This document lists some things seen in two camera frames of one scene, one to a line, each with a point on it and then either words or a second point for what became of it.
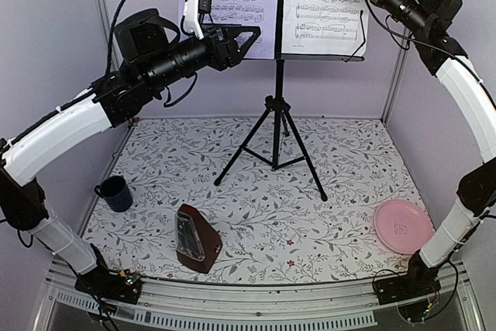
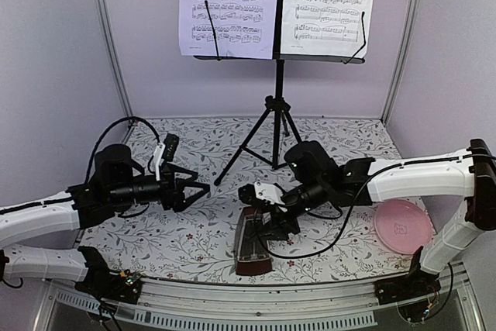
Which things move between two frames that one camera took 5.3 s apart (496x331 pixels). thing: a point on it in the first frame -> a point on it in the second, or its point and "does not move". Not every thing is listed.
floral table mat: (293, 200) does not move
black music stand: (277, 139) does not move
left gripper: (232, 54) -> (175, 200)
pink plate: (403, 226) does not move
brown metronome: (198, 243) -> (253, 257)
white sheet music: (325, 12) does not move
